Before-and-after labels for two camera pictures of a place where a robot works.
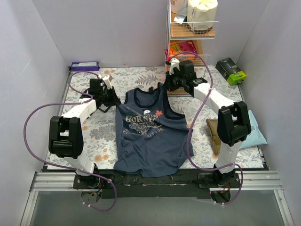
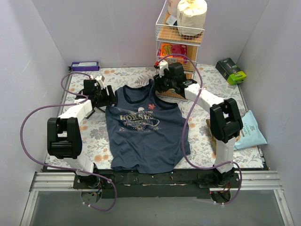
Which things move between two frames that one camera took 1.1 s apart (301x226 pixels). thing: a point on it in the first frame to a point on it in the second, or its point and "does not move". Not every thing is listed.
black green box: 230,71 does not move
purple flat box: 85,66 does not move
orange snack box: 175,48 to 166,49
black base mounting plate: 189,183 does not move
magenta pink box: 187,46 to 179,49
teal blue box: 180,18 to 172,20
